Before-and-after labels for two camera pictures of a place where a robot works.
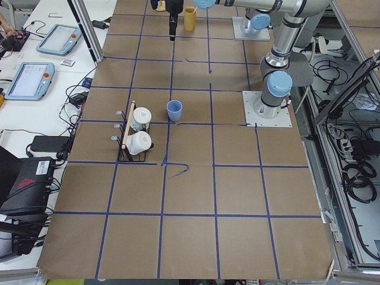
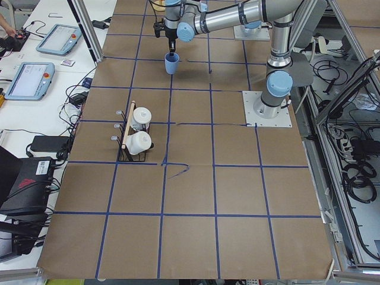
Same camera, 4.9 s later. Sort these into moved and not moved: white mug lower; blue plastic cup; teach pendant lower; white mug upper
Moved: blue plastic cup
Not moved: white mug upper; teach pendant lower; white mug lower
